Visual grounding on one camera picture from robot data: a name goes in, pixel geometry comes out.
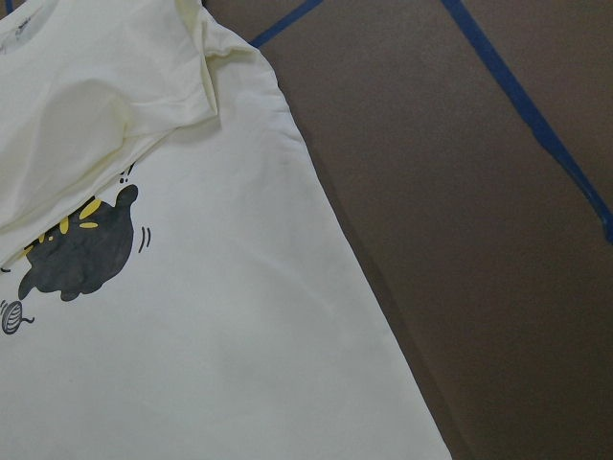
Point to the cream long-sleeve cat shirt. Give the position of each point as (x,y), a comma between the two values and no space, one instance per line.
(174,282)

